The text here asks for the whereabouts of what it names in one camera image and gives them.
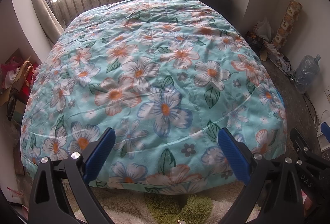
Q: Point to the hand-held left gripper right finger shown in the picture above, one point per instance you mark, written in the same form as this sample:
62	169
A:
233	155

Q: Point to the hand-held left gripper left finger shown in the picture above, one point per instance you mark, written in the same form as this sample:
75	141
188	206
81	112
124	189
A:
100	154

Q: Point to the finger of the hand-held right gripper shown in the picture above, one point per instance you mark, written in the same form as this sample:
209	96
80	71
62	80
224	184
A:
326	128
305	148

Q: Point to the large blue water jug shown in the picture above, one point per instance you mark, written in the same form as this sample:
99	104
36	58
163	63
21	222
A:
306	73

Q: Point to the green and white rug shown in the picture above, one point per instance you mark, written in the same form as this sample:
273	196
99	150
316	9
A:
167	208

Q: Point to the cardboard box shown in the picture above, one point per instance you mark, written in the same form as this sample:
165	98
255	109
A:
273	51

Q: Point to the black round container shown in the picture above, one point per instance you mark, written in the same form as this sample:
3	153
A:
13	109

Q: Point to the floral turquoise blanket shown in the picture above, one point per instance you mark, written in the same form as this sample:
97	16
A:
154	72

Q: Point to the tall patterned box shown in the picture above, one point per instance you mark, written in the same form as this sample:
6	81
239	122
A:
287	23

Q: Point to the white plastic bag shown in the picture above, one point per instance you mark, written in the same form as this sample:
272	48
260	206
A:
264	29

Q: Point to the pink bag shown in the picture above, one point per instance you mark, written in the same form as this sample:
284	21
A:
7	70

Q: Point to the dark desk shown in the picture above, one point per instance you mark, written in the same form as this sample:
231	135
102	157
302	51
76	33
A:
219	6

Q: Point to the beige curtain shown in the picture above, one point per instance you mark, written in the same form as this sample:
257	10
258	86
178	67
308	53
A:
43	15

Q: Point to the white wall socket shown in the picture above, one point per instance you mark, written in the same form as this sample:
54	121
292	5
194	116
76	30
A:
327	91

